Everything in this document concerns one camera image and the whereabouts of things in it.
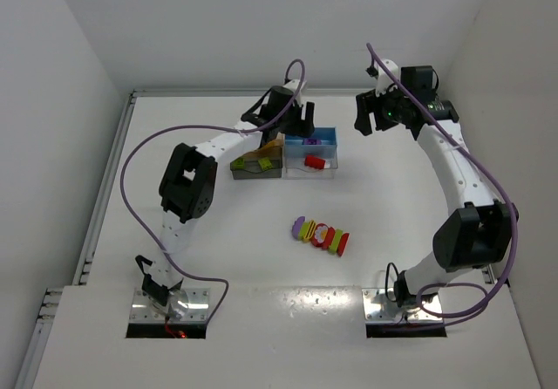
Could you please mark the green lego in grey container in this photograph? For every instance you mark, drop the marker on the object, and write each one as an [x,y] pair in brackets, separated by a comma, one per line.
[239,163]

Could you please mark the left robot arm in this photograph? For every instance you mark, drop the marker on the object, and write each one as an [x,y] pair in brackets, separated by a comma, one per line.
[186,189]

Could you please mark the green lego brick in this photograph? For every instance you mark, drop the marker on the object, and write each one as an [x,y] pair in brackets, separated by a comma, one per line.
[265,164]

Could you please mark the blue container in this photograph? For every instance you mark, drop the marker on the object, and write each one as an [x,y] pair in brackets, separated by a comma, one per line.
[322,143]

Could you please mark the multicolour lego stack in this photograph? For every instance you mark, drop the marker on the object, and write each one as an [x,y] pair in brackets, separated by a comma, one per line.
[320,235]

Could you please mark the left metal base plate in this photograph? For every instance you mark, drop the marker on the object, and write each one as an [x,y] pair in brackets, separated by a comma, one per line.
[185,306]

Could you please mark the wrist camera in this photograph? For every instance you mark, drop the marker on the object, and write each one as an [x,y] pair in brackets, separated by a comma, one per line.
[298,87]
[383,79]

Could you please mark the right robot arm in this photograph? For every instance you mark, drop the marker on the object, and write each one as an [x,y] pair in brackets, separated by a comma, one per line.
[478,229]

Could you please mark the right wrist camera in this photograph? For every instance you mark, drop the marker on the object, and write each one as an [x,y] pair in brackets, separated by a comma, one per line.
[383,79]

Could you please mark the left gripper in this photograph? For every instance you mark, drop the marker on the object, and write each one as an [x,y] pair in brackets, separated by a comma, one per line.
[298,119]

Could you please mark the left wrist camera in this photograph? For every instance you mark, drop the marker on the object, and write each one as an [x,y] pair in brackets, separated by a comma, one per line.
[298,87]

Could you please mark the clear container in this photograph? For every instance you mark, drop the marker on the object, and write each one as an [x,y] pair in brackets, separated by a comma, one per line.
[296,169]

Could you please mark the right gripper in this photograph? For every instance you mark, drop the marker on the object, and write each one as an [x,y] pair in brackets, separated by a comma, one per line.
[371,107]

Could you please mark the grey translucent container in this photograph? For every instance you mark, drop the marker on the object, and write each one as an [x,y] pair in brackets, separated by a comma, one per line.
[252,171]

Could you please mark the red lego piece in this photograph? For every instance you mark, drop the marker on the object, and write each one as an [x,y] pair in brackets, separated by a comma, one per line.
[315,162]

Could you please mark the orange translucent container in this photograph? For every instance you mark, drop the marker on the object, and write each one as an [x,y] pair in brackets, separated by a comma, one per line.
[271,150]

